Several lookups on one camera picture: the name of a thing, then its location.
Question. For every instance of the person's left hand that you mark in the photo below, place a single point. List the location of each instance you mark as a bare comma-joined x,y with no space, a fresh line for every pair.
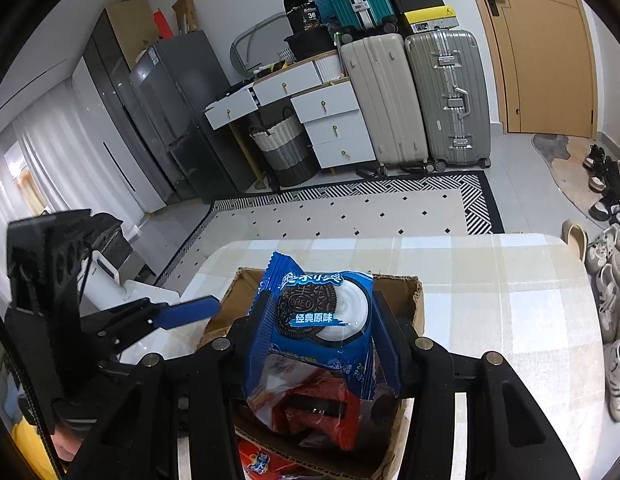
67,447

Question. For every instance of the wooden door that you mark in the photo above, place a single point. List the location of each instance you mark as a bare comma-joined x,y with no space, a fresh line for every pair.
540,60

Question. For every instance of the oval grey framed mirror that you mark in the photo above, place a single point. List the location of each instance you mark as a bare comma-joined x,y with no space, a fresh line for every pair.
247,45

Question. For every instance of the beige suitcase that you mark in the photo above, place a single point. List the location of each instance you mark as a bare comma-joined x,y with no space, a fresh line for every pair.
380,100

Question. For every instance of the black white patterned rug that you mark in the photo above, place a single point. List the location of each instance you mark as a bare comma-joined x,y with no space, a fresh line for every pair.
340,215

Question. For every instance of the black glass cabinet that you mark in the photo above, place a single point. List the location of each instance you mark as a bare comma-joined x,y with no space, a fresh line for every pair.
109,90

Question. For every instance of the white drawer dresser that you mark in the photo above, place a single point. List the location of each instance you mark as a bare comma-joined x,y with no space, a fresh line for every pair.
335,125

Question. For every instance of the black printed box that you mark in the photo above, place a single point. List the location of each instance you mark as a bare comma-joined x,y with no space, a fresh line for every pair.
307,15

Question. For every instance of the red black snack packet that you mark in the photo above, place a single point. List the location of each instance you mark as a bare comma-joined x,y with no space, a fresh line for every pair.
320,410

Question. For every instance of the woven laundry basket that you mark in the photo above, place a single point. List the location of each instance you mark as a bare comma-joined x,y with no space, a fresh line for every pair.
285,150

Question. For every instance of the brown cardboard box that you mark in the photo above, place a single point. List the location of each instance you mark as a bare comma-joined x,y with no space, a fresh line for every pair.
239,296

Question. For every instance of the silver suitcase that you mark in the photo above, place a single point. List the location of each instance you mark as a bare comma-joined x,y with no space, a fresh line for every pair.
450,95

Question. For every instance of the grey irregular floor mat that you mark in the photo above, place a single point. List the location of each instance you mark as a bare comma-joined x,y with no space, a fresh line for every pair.
565,170

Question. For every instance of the small open cardboard carton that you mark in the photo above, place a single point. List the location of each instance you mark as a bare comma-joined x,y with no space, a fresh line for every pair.
183,15

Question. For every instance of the large cardboard carton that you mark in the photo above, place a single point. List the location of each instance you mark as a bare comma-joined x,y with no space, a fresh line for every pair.
127,25

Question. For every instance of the yellow black shoe box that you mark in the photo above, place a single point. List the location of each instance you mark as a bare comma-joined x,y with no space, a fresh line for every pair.
430,17

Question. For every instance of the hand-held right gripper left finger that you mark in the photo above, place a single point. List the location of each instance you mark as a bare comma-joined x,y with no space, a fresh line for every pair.
234,360

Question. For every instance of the white appliance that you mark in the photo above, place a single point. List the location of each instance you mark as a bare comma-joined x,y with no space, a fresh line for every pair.
134,295

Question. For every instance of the red paper item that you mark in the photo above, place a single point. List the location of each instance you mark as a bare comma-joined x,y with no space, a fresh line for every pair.
162,25

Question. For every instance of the checked tablecloth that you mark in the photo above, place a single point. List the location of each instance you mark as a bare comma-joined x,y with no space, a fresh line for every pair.
515,310

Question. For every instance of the white curtain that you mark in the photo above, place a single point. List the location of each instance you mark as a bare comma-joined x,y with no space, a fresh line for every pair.
19,185

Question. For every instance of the black bag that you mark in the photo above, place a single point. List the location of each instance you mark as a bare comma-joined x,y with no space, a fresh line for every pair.
310,45

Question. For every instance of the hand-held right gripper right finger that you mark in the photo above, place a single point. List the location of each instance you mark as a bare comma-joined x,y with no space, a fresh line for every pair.
390,357

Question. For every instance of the blue cookie packet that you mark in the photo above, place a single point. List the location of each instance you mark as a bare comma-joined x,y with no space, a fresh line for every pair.
310,310

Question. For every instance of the grey refrigerator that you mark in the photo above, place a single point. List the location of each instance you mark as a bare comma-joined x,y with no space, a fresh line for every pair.
184,110

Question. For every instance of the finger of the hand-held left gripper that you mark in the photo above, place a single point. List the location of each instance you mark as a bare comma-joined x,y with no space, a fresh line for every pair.
189,308

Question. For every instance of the red blue snack packet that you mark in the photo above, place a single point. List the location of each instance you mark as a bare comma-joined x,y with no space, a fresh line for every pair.
260,460

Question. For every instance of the group of shoes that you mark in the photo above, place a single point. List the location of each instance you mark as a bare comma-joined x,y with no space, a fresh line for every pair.
610,260

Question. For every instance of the white wardrobe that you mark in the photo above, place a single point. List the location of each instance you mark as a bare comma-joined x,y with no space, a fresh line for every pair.
104,150

